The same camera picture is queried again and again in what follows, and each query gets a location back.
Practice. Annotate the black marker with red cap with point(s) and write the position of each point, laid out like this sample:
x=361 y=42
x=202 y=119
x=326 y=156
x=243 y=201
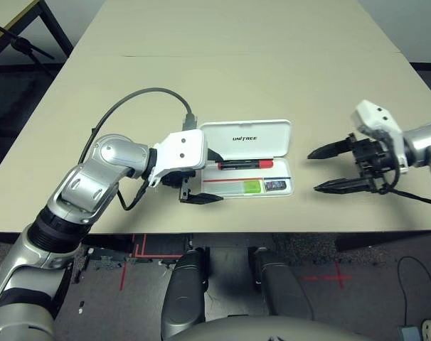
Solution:
x=237 y=164

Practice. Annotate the grey robot leg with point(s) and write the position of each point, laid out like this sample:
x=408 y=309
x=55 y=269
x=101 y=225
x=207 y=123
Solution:
x=279 y=284
x=183 y=291

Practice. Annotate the grey robot right leg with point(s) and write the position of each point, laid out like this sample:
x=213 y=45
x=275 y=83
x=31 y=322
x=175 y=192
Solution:
x=279 y=284

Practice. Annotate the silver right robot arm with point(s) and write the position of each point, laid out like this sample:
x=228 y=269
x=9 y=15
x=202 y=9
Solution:
x=425 y=145

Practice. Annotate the black tripod stand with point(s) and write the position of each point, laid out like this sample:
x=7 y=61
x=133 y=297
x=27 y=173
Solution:
x=21 y=44

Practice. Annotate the white Unitree pencil case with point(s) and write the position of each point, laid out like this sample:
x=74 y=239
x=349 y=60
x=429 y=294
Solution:
x=265 y=138

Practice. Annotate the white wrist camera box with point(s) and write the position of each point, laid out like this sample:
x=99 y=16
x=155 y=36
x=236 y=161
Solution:
x=183 y=149
x=375 y=117

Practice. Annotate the grey robot torso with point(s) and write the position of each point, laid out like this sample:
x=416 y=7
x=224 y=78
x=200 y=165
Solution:
x=272 y=330

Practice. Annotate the green capped white highlighter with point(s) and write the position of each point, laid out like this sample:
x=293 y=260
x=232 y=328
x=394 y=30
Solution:
x=252 y=187

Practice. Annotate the grey robot left leg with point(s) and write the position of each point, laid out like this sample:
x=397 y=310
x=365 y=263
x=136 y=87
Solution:
x=183 y=291

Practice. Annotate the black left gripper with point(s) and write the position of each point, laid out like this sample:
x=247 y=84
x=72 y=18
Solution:
x=174 y=178

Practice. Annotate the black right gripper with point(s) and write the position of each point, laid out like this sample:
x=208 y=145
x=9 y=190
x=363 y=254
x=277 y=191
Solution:
x=375 y=163

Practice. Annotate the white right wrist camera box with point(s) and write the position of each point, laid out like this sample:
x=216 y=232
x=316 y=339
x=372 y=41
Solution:
x=375 y=117

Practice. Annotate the side table with black frame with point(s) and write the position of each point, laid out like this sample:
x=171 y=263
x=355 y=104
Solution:
x=9 y=12

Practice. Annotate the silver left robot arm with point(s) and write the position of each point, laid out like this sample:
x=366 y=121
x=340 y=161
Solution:
x=112 y=152

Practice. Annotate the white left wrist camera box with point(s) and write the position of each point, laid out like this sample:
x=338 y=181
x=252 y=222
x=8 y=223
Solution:
x=183 y=149

